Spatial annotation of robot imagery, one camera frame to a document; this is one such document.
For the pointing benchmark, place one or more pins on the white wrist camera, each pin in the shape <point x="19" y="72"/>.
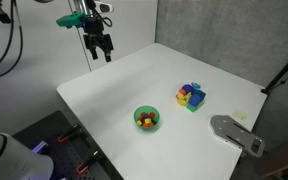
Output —
<point x="103" y="6"/>

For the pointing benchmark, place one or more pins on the blue toy box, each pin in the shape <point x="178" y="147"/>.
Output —
<point x="196" y="97"/>

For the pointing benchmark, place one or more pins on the light blue toy piece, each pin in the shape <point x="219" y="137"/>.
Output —
<point x="195" y="85"/>

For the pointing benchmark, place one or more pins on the small red block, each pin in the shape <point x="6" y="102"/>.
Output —
<point x="151" y="114"/>

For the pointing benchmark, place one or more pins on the pale yellow sticky note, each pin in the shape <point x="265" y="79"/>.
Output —
<point x="240" y="115"/>

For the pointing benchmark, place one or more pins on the orange toy piece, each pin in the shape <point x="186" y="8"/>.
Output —
<point x="182" y="91"/>

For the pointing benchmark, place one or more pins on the black perforated board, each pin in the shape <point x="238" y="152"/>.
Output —
<point x="64" y="150"/>

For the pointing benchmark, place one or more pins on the black tripod stand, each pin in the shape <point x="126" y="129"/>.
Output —
<point x="284" y="71"/>

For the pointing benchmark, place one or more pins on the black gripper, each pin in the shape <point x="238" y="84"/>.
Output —
<point x="97" y="38"/>

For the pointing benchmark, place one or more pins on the grey metal mounting plate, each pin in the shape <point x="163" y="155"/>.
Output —
<point x="235" y="134"/>

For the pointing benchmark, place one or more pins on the black orange clamp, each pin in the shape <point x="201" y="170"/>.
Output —
<point x="88" y="162"/>
<point x="69" y="133"/>

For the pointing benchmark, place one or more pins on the yellow toy piece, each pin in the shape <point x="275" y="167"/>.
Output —
<point x="182" y="99"/>

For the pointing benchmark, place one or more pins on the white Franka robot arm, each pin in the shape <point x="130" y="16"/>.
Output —
<point x="10" y="160"/>

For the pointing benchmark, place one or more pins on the green bowl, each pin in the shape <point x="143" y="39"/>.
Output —
<point x="146" y="118"/>

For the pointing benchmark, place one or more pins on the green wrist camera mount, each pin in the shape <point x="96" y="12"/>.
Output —
<point x="70" y="20"/>

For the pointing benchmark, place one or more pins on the green toy box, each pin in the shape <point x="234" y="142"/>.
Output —
<point x="193" y="107"/>

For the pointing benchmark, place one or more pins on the small blue block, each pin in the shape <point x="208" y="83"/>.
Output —
<point x="145" y="117"/>

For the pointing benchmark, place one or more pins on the small orange block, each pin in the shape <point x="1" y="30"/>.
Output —
<point x="147" y="125"/>

